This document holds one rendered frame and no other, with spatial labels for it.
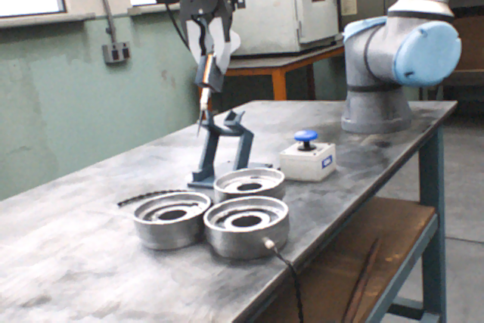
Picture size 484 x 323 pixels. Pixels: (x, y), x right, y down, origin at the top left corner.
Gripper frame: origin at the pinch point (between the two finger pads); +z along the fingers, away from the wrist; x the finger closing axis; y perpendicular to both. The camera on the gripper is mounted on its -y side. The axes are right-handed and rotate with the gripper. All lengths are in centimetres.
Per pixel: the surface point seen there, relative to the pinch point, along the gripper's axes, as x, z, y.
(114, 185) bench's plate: 19.3, 19.7, -8.3
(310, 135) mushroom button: -14.7, 12.5, 4.8
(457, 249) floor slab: -11, 99, 140
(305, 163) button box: -14.5, 16.6, 2.3
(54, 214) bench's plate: 19.1, 19.8, -21.7
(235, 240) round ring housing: -18.6, 16.9, -24.9
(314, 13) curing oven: 76, -1, 206
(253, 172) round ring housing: -8.9, 16.3, -4.6
